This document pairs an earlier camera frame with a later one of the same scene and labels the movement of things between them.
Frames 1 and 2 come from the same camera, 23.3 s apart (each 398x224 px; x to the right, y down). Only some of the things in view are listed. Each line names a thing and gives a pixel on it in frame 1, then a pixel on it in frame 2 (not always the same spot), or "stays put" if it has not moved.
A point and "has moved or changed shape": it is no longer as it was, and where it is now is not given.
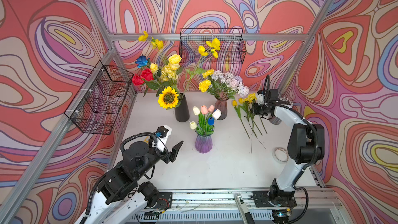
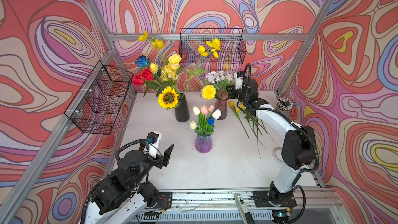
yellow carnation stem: (252, 97) has moved or changed shape
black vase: (182, 112) stays put
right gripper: (256, 105) → (231, 92)
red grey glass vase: (222, 105) stays put
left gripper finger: (173, 155) → (167, 154)
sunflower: (168, 98) stays put
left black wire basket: (95, 107) stays put
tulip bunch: (207, 116) stays put
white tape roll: (280, 155) stays put
